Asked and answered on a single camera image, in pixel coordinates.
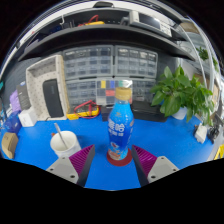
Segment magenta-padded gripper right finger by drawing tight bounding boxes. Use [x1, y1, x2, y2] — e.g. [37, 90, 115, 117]
[130, 144, 180, 187]

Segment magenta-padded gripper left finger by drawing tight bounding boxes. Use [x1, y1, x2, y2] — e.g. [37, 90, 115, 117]
[45, 144, 96, 187]

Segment blue drink bottle yellow cap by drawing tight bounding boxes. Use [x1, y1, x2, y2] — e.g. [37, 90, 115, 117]
[107, 87, 135, 162]

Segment white ribbed mug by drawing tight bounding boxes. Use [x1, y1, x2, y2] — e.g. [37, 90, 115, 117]
[49, 130, 82, 159]

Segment metal spoon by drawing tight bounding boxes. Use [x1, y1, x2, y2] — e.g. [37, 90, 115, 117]
[53, 122, 69, 150]

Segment white power adapter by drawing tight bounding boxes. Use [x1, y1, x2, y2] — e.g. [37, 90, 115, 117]
[194, 123, 208, 144]

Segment brown cardboard box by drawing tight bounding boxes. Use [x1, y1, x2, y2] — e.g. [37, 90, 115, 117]
[1, 132, 20, 160]

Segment flat black box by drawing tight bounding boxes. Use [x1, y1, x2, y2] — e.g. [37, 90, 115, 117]
[131, 100, 168, 123]

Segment yellow multimeter with red leads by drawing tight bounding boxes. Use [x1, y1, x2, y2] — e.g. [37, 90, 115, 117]
[66, 99, 101, 121]

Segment small white box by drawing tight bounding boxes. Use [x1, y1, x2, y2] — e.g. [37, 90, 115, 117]
[18, 106, 38, 128]

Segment black rounded case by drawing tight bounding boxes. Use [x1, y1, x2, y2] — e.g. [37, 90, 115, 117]
[42, 78, 65, 119]

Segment black box with white label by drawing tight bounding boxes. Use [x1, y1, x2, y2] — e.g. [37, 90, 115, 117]
[99, 104, 116, 122]

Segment potted green plant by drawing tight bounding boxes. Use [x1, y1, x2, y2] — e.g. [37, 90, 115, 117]
[148, 65, 216, 126]

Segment grey small-parts drawer cabinet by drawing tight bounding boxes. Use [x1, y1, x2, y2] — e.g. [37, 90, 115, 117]
[62, 45, 115, 81]
[114, 45, 159, 79]
[65, 78, 99, 109]
[131, 78, 158, 103]

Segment dark grey flat box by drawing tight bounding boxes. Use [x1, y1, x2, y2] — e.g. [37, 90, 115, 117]
[16, 80, 33, 111]

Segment clear organizer box coloured parts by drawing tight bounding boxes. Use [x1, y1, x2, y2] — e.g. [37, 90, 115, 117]
[95, 78, 134, 107]

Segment beige pegboard tray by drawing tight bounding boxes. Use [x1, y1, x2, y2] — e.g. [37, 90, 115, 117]
[25, 54, 71, 122]

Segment white frame shelf unit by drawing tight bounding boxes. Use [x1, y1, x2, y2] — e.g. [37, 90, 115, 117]
[179, 19, 224, 114]

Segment black wall shelf unit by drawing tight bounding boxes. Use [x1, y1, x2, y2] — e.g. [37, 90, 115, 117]
[16, 1, 198, 63]

